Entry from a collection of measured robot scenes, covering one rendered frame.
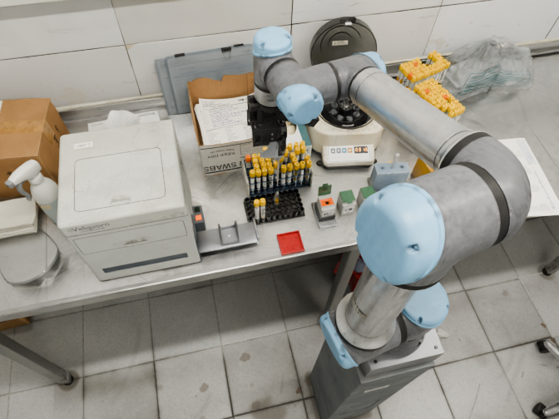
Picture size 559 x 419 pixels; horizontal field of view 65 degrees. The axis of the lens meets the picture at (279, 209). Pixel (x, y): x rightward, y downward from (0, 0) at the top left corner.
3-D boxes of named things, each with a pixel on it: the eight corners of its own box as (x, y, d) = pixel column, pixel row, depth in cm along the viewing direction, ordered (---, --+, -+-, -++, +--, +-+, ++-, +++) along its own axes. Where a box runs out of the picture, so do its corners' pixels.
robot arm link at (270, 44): (262, 55, 79) (244, 27, 84) (263, 101, 89) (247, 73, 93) (302, 44, 81) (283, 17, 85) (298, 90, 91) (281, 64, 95)
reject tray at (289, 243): (281, 255, 126) (281, 254, 126) (276, 235, 130) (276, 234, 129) (304, 251, 127) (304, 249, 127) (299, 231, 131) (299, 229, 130)
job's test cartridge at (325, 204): (319, 220, 131) (322, 209, 126) (315, 207, 134) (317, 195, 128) (333, 218, 132) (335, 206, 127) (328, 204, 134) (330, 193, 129)
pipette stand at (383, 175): (371, 197, 138) (378, 178, 130) (367, 179, 142) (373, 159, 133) (402, 194, 139) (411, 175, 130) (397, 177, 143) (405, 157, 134)
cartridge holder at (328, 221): (319, 229, 131) (320, 224, 128) (311, 204, 136) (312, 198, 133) (336, 226, 132) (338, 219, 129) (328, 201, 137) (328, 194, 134)
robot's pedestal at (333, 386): (367, 413, 185) (435, 365, 112) (322, 425, 183) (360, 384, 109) (352, 365, 196) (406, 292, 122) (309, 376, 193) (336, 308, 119)
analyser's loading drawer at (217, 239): (187, 258, 123) (185, 249, 119) (185, 238, 126) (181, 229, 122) (259, 244, 126) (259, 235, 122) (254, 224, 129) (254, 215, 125)
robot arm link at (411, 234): (398, 351, 95) (528, 215, 49) (336, 380, 91) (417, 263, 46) (369, 302, 101) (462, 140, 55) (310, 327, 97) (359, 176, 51)
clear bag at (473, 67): (450, 106, 160) (470, 66, 144) (421, 76, 168) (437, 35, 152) (504, 86, 167) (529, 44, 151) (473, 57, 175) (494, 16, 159)
